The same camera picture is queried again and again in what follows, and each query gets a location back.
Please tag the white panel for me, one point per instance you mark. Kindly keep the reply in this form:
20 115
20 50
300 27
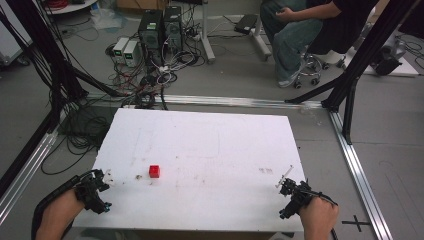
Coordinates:
11 43

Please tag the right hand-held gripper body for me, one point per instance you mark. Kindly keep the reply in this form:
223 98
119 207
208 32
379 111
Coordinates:
298 196

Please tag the aluminium floor rail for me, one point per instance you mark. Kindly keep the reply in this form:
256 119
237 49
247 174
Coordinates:
26 175
233 101
361 180

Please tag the round white table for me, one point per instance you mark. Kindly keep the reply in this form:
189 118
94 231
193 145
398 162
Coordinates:
71 6

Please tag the white power supply unit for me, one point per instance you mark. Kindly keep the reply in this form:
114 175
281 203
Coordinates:
120 48
131 53

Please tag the red cube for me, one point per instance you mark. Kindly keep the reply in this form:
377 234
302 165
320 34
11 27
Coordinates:
154 171

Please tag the person's left hand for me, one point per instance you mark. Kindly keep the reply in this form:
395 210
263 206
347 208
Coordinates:
60 216

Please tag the person's right hand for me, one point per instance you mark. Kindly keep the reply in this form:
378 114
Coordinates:
320 218

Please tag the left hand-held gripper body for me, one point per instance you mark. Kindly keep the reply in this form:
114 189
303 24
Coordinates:
90 195

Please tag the black computer tower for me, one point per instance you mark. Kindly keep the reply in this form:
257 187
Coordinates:
151 33
173 28

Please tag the white desk leg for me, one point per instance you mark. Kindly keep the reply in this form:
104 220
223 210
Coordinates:
207 36
261 41

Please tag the black device on white board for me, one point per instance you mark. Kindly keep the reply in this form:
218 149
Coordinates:
388 61

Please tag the clear plastic bag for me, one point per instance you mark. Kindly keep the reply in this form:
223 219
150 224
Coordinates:
106 19

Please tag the chrome swivel stool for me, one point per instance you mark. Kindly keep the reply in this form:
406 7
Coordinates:
311 68

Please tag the cardboard box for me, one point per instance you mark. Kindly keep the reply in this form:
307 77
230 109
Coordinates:
141 4

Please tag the black flat case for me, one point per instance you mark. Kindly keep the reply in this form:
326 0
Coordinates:
246 24

